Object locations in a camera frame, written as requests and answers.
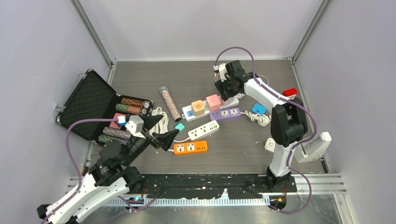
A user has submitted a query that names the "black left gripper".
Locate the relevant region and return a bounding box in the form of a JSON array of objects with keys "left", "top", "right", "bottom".
[{"left": 122, "top": 115, "right": 180, "bottom": 166}]

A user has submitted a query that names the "pink cube socket adapter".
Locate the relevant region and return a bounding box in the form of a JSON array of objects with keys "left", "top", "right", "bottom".
[{"left": 206, "top": 94, "right": 222, "bottom": 112}]

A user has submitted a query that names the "tan cube socket adapter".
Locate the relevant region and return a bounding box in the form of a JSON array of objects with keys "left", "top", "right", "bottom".
[{"left": 191, "top": 100, "right": 205, "bottom": 117}]

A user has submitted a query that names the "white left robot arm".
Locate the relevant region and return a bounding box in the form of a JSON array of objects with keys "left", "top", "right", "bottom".
[{"left": 37, "top": 114, "right": 179, "bottom": 224}]

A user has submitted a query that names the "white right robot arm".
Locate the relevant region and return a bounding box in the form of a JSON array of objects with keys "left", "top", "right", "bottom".
[{"left": 213, "top": 60, "right": 308, "bottom": 192}]

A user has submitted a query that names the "teal plug adapter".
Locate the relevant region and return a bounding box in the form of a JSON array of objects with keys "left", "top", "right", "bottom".
[{"left": 175, "top": 123, "right": 185, "bottom": 132}]

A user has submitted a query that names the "blue plug adapter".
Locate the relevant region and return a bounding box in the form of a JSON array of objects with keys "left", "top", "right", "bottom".
[{"left": 251, "top": 104, "right": 267, "bottom": 115}]

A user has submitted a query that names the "white flat plug adapter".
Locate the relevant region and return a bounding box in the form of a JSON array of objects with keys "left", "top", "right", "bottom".
[{"left": 264, "top": 138, "right": 276, "bottom": 153}]

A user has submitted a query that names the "purple power strip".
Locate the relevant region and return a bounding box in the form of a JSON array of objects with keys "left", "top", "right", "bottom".
[{"left": 209, "top": 107, "right": 241, "bottom": 121}]

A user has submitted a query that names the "orange power strip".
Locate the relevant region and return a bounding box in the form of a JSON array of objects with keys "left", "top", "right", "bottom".
[{"left": 173, "top": 141, "right": 208, "bottom": 156}]

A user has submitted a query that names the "white multicolour power strip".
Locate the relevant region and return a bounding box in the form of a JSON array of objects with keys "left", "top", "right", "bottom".
[{"left": 182, "top": 95, "right": 239, "bottom": 122}]

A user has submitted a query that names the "white usb power strip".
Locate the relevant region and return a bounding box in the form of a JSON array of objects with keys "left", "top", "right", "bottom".
[{"left": 188, "top": 120, "right": 219, "bottom": 141}]

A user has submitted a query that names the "red toy brick block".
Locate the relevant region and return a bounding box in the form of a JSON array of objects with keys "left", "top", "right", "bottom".
[{"left": 282, "top": 88, "right": 298, "bottom": 99}]

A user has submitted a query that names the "black poker chip case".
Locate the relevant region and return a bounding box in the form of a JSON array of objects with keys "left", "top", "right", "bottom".
[{"left": 56, "top": 69, "right": 154, "bottom": 146}]

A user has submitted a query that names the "white box device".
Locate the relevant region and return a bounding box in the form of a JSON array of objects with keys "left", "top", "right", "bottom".
[{"left": 294, "top": 132, "right": 332, "bottom": 163}]

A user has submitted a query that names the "white coiled power cable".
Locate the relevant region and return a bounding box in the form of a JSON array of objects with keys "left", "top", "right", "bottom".
[{"left": 149, "top": 106, "right": 190, "bottom": 153}]

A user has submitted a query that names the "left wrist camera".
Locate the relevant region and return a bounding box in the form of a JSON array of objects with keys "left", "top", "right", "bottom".
[{"left": 117, "top": 115, "right": 146, "bottom": 139}]

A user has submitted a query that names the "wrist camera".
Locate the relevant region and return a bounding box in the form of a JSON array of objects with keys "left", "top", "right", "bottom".
[
  {"left": 117, "top": 115, "right": 146, "bottom": 139},
  {"left": 213, "top": 63, "right": 227, "bottom": 82}
]

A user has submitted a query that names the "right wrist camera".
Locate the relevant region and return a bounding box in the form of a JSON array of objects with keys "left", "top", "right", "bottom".
[{"left": 213, "top": 63, "right": 227, "bottom": 82}]

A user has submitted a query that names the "pink charger with cable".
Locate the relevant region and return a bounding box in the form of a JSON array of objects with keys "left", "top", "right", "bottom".
[{"left": 257, "top": 75, "right": 269, "bottom": 85}]

